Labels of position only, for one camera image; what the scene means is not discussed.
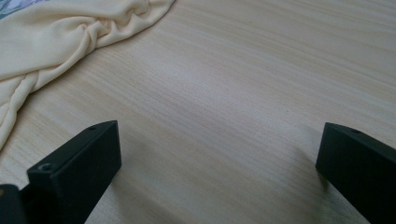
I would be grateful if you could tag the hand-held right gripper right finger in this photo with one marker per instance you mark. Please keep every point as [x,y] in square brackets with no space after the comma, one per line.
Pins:
[364,168]

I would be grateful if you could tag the peach printed t-shirt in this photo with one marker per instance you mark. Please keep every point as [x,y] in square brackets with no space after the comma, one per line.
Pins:
[46,40]

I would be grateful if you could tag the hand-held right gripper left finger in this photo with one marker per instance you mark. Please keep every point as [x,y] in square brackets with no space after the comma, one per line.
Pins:
[77,174]

